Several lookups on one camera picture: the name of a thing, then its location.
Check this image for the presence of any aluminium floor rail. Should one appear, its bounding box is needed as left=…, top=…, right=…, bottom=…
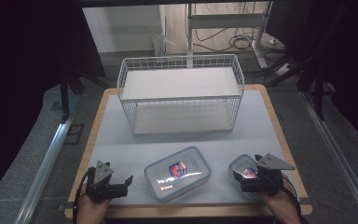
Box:
left=300, top=91, right=358, bottom=224
left=13, top=94, right=82, bottom=224

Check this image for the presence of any white metal desk frame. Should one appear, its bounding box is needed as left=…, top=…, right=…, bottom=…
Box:
left=186, top=2, right=270, bottom=70

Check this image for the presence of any white wire two-tier rack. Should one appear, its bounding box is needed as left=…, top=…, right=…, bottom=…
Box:
left=117, top=53, right=245, bottom=137

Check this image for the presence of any small clear plastic food container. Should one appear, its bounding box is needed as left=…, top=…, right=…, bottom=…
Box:
left=227, top=153, right=261, bottom=189

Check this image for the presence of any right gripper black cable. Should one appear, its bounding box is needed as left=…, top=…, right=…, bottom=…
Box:
left=280, top=183, right=305, bottom=224

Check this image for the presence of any large clear plastic food container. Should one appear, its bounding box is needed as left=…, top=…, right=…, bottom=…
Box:
left=144, top=146, right=213, bottom=203

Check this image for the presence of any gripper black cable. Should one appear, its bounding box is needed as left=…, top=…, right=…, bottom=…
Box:
left=280, top=183, right=305, bottom=224
left=72, top=168, right=91, bottom=224

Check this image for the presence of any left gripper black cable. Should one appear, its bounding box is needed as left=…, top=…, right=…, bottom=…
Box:
left=72, top=168, right=91, bottom=224

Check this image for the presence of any black metal stand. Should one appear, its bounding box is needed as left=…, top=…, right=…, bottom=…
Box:
left=297, top=55, right=328, bottom=121
left=59, top=70, right=86, bottom=124

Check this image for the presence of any person's left hand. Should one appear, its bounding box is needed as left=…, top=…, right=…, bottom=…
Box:
left=76, top=192, right=111, bottom=220

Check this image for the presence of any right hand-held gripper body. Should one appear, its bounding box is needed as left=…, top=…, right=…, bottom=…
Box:
left=240, top=153, right=296, bottom=198

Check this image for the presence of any white power strip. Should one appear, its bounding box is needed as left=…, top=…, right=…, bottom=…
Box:
left=274, top=63, right=292, bottom=77

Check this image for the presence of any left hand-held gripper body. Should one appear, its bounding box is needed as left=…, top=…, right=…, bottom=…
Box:
left=85, top=160, right=129, bottom=203

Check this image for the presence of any wooden-edged white work board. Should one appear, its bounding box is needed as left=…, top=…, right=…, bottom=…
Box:
left=73, top=90, right=300, bottom=208

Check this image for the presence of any tangle of black floor cables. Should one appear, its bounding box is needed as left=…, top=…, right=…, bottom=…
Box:
left=193, top=27, right=264, bottom=53

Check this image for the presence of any white panel board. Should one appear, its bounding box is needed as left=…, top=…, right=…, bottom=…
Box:
left=82, top=5, right=166, bottom=54

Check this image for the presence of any person's right hand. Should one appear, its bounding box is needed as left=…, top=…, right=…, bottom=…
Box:
left=258, top=175, right=301, bottom=219

